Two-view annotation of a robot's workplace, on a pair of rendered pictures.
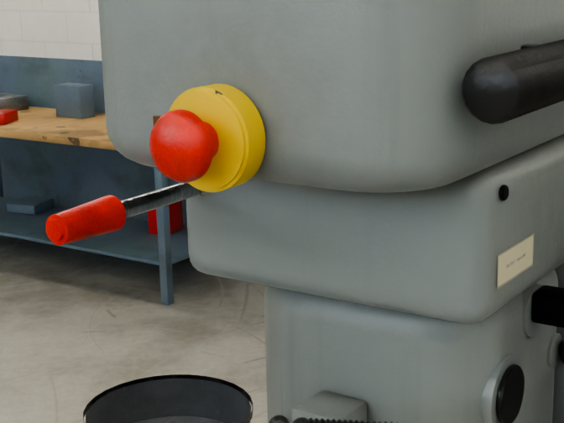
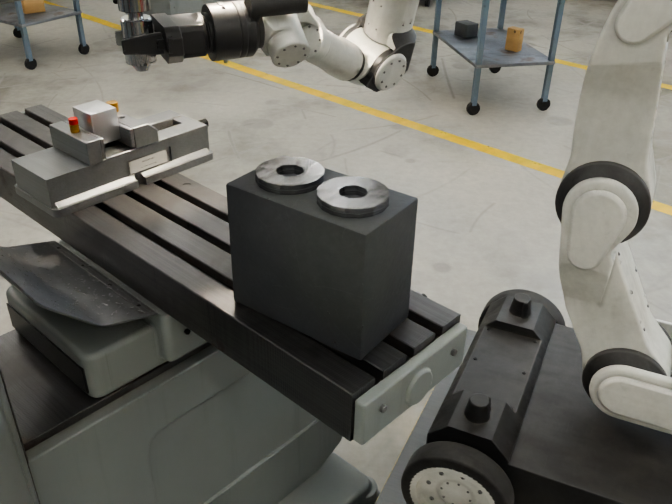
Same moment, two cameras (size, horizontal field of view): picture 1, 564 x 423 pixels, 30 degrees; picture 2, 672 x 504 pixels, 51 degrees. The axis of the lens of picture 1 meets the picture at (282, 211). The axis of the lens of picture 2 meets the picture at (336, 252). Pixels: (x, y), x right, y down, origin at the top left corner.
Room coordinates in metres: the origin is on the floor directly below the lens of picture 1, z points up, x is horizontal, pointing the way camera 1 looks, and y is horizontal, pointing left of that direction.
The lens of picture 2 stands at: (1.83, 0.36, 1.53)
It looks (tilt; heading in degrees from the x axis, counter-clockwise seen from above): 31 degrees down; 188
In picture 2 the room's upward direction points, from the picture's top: 1 degrees clockwise
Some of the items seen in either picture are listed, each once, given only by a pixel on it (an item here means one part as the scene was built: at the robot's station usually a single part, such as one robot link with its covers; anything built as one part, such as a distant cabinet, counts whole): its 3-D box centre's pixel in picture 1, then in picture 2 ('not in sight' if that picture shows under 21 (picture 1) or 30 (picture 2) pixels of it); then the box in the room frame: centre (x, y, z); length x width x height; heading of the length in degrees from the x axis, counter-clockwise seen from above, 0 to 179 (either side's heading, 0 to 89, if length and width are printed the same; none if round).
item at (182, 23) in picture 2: not in sight; (197, 35); (0.73, -0.02, 1.23); 0.13 x 0.12 x 0.10; 33
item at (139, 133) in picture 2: not in sight; (125, 126); (0.63, -0.21, 1.03); 0.12 x 0.06 x 0.04; 56
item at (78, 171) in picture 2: not in sight; (115, 147); (0.66, -0.22, 0.99); 0.35 x 0.15 x 0.11; 146
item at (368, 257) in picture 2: not in sight; (320, 248); (1.02, 0.23, 1.04); 0.22 x 0.12 x 0.20; 62
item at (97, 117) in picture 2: not in sight; (96, 122); (0.68, -0.24, 1.05); 0.06 x 0.05 x 0.06; 56
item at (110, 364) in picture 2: not in sight; (168, 276); (0.78, -0.09, 0.80); 0.50 x 0.35 x 0.12; 145
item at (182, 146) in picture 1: (188, 144); not in sight; (0.57, 0.05, 1.76); 0.04 x 0.03 x 0.04; 55
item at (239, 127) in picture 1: (214, 138); not in sight; (0.59, 0.04, 1.76); 0.06 x 0.02 x 0.06; 55
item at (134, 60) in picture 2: not in sight; (139, 43); (0.78, -0.09, 1.23); 0.05 x 0.05 x 0.06
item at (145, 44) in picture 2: not in sight; (143, 45); (0.81, -0.08, 1.23); 0.06 x 0.02 x 0.03; 123
